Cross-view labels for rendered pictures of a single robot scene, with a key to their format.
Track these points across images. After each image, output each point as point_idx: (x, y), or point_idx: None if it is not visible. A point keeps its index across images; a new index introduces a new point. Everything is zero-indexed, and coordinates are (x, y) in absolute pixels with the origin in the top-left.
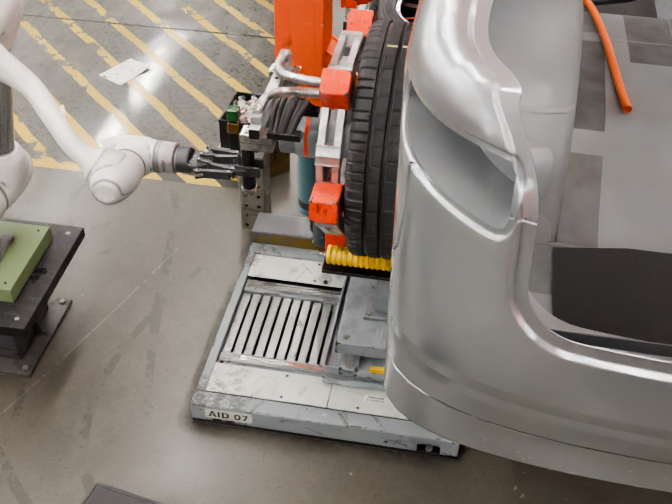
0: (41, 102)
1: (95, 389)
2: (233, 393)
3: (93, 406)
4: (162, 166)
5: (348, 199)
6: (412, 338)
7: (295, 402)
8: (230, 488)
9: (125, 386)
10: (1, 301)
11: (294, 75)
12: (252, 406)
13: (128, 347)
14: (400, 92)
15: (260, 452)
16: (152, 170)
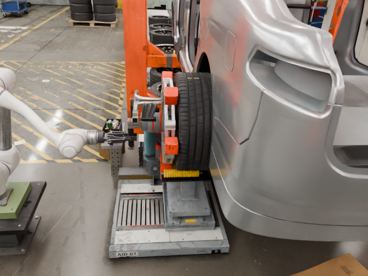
0: (31, 115)
1: (59, 254)
2: (127, 243)
3: (60, 262)
4: (91, 140)
5: (181, 142)
6: (259, 185)
7: (155, 242)
8: None
9: (74, 249)
10: (10, 218)
11: (144, 97)
12: (137, 247)
13: (72, 232)
14: (198, 94)
15: (144, 268)
16: (86, 143)
